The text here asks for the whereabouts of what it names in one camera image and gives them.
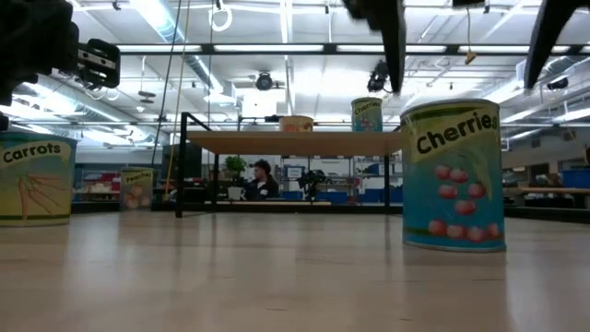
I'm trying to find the white coiled cable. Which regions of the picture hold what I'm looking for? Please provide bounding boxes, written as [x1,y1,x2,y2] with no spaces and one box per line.
[207,0,234,33]

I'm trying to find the black camera with cable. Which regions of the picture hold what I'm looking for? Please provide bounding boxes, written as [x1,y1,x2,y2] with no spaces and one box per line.
[366,58,392,93]

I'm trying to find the long wooden bench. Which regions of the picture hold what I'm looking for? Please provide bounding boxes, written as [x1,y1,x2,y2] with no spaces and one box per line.
[504,185,590,208]

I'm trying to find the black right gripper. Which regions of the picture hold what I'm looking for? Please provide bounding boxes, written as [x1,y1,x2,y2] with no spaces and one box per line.
[341,0,590,95]

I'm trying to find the cherries can blue label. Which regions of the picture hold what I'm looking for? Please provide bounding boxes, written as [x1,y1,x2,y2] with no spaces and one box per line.
[399,98,507,254]
[350,96,384,134]

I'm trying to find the carrots can yellow-green label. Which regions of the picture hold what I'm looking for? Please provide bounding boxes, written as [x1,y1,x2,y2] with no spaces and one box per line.
[0,131,78,228]

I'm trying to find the round black camera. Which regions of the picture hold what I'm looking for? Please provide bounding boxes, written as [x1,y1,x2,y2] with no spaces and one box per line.
[254,71,276,92]

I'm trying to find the rack with red bins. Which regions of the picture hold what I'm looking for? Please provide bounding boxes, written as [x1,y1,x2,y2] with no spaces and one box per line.
[76,169,122,205]

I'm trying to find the thin wire yellow tag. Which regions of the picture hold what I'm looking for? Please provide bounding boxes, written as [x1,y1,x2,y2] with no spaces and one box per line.
[464,6,478,65]

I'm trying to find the potted green plant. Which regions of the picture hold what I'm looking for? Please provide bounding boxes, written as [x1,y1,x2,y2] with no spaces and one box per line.
[223,155,248,202]

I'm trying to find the peaches can yellow-green label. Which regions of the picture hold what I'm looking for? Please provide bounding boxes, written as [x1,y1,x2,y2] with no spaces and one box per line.
[120,166,155,212]

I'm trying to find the person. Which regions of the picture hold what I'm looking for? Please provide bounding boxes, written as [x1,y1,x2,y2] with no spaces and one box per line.
[242,159,281,201]

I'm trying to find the black cabinet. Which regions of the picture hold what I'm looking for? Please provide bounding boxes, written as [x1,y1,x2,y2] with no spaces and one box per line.
[160,143,203,202]

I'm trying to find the wooden shelf black legs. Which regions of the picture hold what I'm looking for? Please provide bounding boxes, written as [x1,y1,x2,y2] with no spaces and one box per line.
[174,112,406,219]

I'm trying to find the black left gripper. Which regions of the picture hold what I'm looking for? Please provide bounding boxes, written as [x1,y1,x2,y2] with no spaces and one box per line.
[0,0,123,108]

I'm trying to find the short orange-label can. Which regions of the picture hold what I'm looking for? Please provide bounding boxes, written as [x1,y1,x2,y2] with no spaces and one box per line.
[278,115,315,134]

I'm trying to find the long black cable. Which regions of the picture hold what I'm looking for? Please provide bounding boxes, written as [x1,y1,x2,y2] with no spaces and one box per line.
[149,0,183,170]

